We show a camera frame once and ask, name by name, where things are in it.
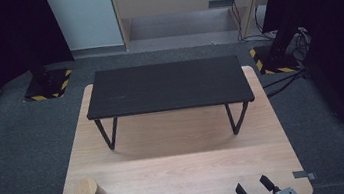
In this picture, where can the wooden cylinder block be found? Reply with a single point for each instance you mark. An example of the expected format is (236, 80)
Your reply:
(86, 190)

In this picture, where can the white panel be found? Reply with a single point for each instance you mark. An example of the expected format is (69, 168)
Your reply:
(85, 17)

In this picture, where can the black stand base striped tape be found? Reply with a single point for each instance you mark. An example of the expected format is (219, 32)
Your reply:
(47, 86)
(274, 61)

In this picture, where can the grey tape strip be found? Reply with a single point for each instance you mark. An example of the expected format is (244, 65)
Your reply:
(304, 175)

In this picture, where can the dark curtain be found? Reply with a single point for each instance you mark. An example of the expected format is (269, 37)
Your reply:
(1, 42)
(340, 37)

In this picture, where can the black low shelf riser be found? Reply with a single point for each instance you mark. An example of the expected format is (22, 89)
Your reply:
(168, 85)

